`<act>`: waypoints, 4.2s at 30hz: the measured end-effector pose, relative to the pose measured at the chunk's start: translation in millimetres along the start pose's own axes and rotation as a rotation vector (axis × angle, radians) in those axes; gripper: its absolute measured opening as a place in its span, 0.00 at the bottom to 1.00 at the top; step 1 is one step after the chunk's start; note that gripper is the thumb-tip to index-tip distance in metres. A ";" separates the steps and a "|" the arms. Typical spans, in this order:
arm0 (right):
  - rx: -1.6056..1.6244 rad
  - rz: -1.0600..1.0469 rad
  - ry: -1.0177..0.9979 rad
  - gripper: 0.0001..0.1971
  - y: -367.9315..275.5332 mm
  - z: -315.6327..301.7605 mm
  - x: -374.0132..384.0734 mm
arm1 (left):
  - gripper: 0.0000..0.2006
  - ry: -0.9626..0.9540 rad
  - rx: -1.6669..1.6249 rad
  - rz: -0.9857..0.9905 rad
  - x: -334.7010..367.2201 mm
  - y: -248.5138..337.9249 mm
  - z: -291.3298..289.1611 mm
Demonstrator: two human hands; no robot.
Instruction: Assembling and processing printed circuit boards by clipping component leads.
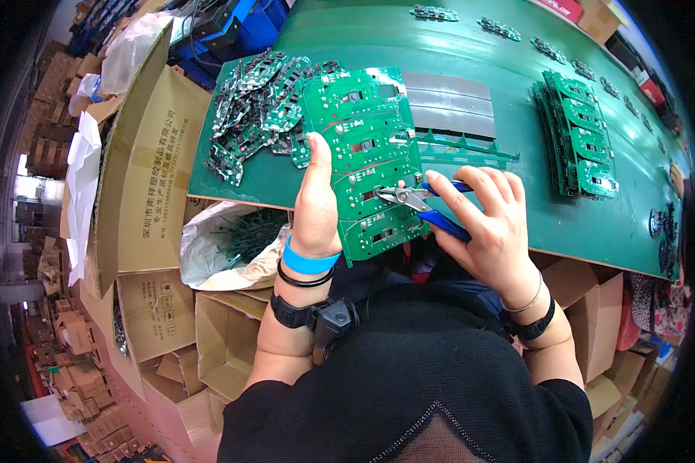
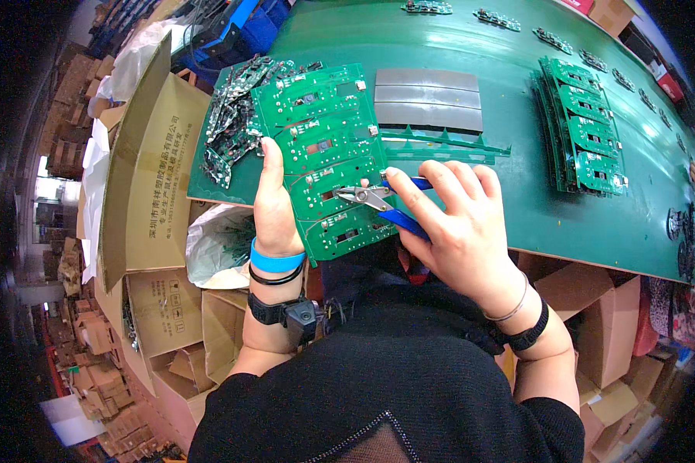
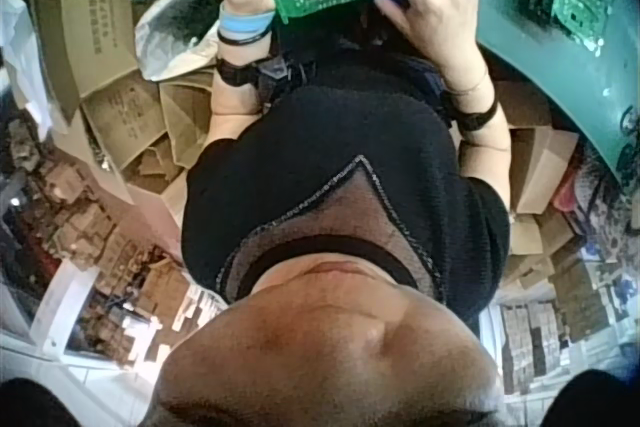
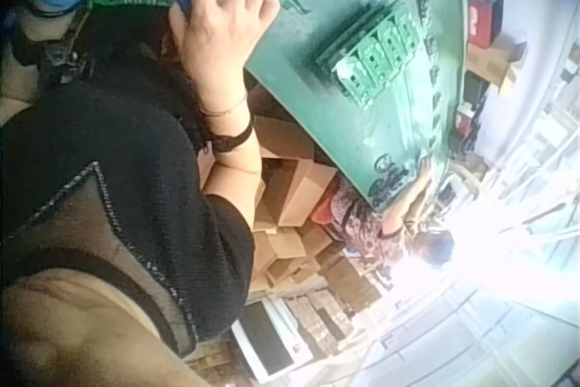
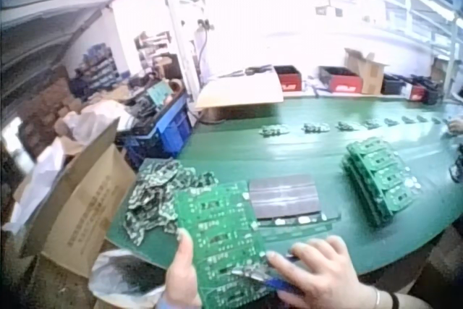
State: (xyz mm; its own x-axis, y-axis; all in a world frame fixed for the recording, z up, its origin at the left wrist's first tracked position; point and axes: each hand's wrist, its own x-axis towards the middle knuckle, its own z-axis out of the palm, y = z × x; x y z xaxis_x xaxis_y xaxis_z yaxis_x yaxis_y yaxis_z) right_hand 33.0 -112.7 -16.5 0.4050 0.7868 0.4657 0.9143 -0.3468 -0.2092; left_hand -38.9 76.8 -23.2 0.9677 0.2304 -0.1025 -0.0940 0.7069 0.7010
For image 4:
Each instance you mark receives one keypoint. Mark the person's right hand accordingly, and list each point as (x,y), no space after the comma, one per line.
(217,42)

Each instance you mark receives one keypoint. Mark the black wrist band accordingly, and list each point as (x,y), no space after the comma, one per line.
(232,140)

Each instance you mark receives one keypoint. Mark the green table mat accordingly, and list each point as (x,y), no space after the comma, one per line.
(326,106)

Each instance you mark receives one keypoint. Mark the stack of green circuit boards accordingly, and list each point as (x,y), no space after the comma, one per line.
(371,51)

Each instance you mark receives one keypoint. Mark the heap of cardboard boxes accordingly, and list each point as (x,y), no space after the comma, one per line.
(294,196)

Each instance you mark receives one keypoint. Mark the row of small dark components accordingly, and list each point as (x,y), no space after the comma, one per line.
(430,65)

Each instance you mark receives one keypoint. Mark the white and red container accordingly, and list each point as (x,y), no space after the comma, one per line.
(465,122)

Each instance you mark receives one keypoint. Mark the red box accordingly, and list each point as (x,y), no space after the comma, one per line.
(485,17)

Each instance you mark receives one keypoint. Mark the brown cardboard carton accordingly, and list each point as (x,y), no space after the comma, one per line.
(496,63)

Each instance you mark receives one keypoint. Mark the white tray with dark inside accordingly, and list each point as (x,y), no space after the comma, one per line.
(267,341)

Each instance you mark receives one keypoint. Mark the white metal rack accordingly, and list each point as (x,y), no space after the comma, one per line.
(544,133)

